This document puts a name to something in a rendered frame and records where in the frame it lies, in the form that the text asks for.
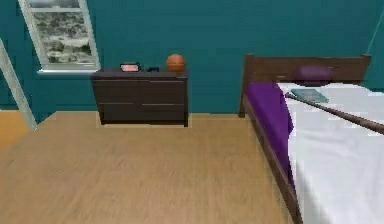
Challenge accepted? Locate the orange basketball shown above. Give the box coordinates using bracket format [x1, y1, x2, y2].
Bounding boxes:
[166, 53, 186, 73]

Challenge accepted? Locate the dark brown chest of drawers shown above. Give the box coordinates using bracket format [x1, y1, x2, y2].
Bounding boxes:
[90, 68, 190, 128]

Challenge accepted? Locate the small pink-faced alarm clock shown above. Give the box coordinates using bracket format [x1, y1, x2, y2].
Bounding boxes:
[119, 62, 142, 73]

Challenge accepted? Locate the teal book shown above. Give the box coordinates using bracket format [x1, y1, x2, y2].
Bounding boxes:
[290, 87, 330, 104]

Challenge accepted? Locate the purple pillow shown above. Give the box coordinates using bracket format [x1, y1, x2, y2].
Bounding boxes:
[294, 64, 334, 83]

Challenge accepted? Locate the brown wooden bed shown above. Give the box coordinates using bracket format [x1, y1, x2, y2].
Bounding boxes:
[237, 53, 384, 224]

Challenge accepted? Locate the brown baseball bat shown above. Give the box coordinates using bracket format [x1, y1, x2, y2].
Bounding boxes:
[284, 92, 384, 136]

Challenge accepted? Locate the white framed window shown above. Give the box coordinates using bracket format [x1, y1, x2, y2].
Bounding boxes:
[18, 0, 101, 74]

